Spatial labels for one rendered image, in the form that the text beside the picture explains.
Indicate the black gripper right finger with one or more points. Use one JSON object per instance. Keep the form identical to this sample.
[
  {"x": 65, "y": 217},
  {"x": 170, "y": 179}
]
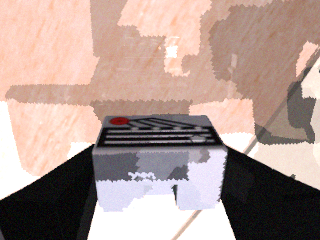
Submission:
[{"x": 261, "y": 203}]

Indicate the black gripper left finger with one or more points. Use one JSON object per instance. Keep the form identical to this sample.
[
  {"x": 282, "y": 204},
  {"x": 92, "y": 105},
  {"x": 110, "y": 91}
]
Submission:
[{"x": 57, "y": 206}]

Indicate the grey block with square slot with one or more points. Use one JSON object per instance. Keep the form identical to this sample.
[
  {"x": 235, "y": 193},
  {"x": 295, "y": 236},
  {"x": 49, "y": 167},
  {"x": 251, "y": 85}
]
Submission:
[{"x": 158, "y": 155}]

